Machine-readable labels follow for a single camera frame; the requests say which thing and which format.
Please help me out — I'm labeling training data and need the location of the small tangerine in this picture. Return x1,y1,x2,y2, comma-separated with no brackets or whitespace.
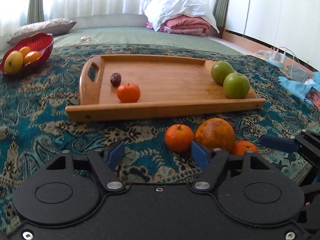
117,83,140,103
231,140,259,156

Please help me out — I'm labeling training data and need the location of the large mottled orange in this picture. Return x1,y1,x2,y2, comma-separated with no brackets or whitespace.
195,118,236,153

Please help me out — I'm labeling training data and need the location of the tangerine with stem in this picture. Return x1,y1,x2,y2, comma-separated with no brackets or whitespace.
164,124,195,153

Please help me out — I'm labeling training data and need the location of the green apple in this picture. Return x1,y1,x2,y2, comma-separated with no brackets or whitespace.
210,61,234,85
223,72,251,99

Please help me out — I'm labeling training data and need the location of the brown date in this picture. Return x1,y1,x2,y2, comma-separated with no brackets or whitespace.
110,73,121,87

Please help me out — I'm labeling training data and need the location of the light blue cloth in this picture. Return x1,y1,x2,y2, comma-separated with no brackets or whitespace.
278,72,320,105

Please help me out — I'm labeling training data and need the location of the wooden serving tray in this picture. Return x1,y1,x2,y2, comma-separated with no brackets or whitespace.
66,54,266,122

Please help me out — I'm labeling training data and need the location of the teal paisley patterned blanket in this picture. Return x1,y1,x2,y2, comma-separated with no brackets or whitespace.
1,44,319,234

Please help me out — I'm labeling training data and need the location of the white charger and clutter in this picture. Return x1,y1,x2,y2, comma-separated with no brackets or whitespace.
254,47,313,83

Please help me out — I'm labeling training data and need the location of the white wardrobe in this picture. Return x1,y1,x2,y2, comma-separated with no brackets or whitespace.
226,0,319,69

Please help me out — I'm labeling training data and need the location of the orange in bowl front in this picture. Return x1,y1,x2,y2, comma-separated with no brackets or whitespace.
23,51,41,65

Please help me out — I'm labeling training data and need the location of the orange in bowl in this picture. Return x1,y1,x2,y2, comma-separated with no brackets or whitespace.
19,46,32,57
23,51,41,65

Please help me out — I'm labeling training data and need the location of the green quilted mat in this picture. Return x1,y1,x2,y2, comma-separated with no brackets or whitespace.
54,27,241,56

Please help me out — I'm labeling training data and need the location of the red fruit bowl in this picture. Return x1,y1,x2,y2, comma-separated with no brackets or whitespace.
1,33,54,77

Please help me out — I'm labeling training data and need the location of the orange in bowl rear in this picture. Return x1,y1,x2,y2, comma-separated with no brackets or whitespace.
19,46,32,57

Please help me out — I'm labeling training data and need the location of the folded pink blanket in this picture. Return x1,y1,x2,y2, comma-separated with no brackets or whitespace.
158,15,216,36

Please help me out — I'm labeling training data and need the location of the floral grey pillow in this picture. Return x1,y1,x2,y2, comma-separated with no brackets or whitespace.
6,18,76,46

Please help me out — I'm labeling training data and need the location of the green drape right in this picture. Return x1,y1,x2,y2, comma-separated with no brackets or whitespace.
213,0,229,31

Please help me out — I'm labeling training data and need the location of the green drape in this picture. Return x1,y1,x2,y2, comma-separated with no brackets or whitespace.
26,0,44,24
213,0,229,31

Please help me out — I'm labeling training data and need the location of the white pillow on blankets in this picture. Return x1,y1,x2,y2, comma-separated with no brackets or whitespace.
144,0,219,33

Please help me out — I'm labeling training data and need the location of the green drape left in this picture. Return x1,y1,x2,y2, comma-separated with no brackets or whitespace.
26,0,44,24

